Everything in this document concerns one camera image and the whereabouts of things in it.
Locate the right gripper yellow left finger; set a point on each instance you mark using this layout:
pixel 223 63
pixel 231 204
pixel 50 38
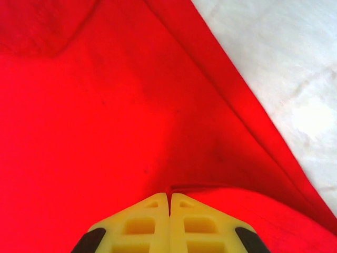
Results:
pixel 142 226

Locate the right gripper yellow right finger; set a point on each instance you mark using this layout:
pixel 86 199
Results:
pixel 200 226

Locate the red t-shirt with bear print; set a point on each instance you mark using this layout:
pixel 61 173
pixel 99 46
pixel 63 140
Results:
pixel 105 118

